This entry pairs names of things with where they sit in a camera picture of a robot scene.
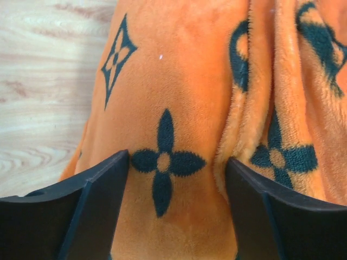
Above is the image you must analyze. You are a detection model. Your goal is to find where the orange patterned pillowcase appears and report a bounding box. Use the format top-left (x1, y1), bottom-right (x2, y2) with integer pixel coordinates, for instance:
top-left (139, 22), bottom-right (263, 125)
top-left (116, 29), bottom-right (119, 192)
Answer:
top-left (62, 1), bottom-right (346, 259)

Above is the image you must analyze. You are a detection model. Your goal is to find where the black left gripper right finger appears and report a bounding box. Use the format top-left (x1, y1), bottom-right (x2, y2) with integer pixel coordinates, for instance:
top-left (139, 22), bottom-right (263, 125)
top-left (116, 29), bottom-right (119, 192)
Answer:
top-left (227, 158), bottom-right (346, 260)

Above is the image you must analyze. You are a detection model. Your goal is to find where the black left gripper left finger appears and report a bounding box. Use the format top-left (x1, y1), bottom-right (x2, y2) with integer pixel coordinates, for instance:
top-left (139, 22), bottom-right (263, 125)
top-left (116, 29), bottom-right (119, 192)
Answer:
top-left (1, 151), bottom-right (128, 259)

